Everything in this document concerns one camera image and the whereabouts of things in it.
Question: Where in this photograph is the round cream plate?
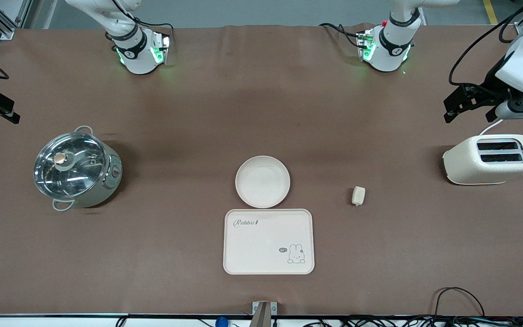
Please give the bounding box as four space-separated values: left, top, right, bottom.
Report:
235 156 291 209

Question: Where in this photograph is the cream rabbit print tray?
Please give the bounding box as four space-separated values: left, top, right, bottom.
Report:
223 208 315 276

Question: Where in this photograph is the cream two-slot toaster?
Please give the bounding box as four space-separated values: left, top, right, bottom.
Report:
442 134 523 186

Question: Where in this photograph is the glass pot lid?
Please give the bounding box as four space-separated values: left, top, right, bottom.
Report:
34 132 107 198

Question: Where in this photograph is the steel pot with glass lid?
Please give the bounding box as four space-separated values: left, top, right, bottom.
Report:
34 126 123 212

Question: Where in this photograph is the brown table mat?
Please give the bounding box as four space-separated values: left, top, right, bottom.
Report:
0 24 523 317

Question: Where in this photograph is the white toaster cord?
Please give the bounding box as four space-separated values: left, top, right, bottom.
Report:
478 119 505 137

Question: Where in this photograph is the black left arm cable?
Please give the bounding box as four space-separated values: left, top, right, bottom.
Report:
449 0 523 87

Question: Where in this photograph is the black left base cable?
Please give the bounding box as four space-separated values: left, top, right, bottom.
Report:
319 22 363 49

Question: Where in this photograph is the black base cable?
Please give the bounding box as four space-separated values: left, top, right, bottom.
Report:
132 18 174 36
319 22 363 49

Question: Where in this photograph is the black right base cable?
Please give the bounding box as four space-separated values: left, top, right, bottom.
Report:
132 18 174 36

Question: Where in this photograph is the black looped floor cable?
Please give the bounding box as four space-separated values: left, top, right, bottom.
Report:
434 287 486 318

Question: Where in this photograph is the black cable bundle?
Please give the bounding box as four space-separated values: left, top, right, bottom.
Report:
301 315 523 327

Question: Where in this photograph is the grey metal table bracket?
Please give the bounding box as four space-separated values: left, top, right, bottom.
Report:
249 301 278 327

